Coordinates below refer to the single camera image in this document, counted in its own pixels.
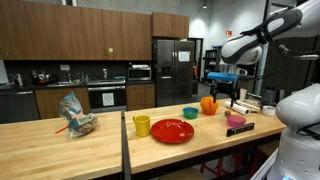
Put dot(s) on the brown upper wall cabinets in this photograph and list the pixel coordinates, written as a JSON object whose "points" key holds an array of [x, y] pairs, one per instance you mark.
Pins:
{"points": [[83, 33]]}

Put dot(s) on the brown lower cabinet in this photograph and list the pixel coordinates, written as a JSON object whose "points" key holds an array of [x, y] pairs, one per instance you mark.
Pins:
{"points": [[60, 101], [140, 96]]}

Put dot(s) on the clear plastic food bag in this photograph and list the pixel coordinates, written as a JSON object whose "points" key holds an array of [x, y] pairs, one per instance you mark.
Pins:
{"points": [[76, 116]]}

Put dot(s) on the pink plastic bowl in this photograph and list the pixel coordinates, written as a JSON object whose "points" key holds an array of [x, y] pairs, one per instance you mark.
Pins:
{"points": [[236, 120]]}

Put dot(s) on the black spirit level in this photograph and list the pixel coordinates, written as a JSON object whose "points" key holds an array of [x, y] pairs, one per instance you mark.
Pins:
{"points": [[240, 129]]}

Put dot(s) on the white paper towel roll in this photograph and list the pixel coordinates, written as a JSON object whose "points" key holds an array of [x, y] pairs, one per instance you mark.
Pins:
{"points": [[237, 108]]}

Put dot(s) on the black built-in oven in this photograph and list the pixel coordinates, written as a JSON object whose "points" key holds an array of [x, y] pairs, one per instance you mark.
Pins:
{"points": [[106, 98]]}

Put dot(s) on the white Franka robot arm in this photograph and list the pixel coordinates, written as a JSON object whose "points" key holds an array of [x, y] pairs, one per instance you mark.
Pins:
{"points": [[300, 133]]}

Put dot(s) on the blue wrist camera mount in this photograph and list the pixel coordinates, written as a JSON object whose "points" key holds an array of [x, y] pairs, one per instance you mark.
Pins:
{"points": [[222, 76]]}

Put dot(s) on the white tape roll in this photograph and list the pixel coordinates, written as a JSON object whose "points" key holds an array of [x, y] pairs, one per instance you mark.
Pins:
{"points": [[269, 110]]}

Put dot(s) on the silver microwave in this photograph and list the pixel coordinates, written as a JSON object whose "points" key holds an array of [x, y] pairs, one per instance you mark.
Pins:
{"points": [[139, 74]]}

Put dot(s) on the dark storage shelf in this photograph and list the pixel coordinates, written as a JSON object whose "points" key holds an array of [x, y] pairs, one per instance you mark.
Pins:
{"points": [[211, 65]]}

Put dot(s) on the white paper on refrigerator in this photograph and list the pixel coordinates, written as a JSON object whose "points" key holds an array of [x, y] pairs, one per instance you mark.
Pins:
{"points": [[184, 56]]}

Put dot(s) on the white paper on oven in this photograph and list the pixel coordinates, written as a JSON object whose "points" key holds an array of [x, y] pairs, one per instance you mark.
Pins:
{"points": [[108, 99]]}

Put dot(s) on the green bowl with blue tape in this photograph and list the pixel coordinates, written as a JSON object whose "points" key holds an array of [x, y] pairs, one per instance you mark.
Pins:
{"points": [[190, 113]]}

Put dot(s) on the black dishwasher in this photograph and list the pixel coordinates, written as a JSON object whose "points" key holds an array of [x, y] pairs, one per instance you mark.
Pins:
{"points": [[18, 106]]}

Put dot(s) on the yellow cup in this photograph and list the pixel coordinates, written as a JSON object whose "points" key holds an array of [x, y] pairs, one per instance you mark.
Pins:
{"points": [[142, 126]]}

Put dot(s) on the red plate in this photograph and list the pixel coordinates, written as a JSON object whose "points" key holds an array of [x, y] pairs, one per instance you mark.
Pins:
{"points": [[172, 130]]}

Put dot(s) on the silver kettle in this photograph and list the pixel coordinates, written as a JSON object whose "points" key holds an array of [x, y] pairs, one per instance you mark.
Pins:
{"points": [[19, 80]]}

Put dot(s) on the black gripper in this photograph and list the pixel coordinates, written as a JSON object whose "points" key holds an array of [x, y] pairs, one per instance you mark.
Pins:
{"points": [[225, 88]]}

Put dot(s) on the black steel refrigerator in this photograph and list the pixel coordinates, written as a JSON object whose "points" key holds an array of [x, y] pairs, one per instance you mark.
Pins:
{"points": [[173, 73]]}

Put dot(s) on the orange pumpkin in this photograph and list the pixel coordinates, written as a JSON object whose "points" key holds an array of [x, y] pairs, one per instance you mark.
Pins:
{"points": [[209, 106]]}

